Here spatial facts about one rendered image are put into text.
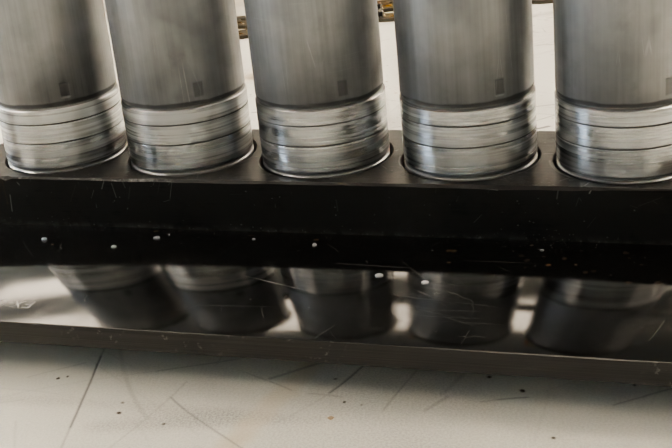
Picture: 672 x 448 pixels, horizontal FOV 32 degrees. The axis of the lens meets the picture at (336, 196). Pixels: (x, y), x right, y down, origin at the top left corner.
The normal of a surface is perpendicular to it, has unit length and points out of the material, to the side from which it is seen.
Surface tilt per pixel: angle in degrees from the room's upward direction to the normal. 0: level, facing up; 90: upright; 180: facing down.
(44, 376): 0
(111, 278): 0
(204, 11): 90
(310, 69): 90
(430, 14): 90
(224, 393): 0
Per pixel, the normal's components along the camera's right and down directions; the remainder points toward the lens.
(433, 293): -0.09, -0.93
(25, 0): 0.01, 0.37
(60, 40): 0.44, 0.29
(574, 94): -0.85, 0.26
